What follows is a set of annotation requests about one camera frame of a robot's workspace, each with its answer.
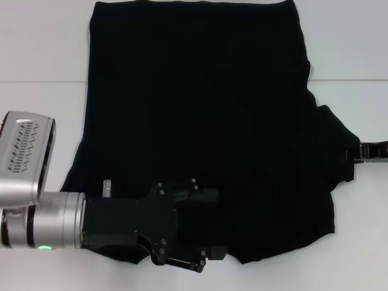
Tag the black shirt with white print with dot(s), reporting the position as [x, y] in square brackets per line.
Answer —
[194, 91]

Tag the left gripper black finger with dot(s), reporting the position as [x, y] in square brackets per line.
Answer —
[209, 195]
[218, 253]

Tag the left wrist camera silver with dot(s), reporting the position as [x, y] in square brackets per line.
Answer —
[24, 145]

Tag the left gripper silver connector stub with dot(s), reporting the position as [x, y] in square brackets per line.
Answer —
[107, 188]

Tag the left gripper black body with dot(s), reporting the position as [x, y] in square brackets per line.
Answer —
[127, 218]

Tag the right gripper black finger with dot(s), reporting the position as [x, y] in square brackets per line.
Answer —
[373, 151]

